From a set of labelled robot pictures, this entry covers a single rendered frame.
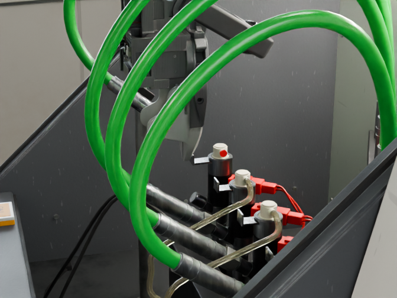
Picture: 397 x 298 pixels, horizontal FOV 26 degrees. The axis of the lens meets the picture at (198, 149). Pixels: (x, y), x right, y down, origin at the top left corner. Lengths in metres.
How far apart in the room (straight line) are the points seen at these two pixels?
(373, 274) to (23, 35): 2.05
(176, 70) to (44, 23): 1.72
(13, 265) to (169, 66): 0.34
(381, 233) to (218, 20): 0.36
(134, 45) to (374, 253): 0.36
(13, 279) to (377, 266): 0.53
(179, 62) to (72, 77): 1.78
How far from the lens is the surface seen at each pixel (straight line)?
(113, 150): 0.76
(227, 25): 0.91
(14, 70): 2.61
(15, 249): 1.11
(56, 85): 2.65
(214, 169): 0.96
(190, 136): 0.92
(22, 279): 1.04
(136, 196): 0.69
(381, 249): 0.63
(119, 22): 0.81
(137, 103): 1.05
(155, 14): 0.89
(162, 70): 0.89
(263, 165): 1.35
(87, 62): 1.05
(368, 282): 0.64
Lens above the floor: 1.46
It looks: 21 degrees down
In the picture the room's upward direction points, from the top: straight up
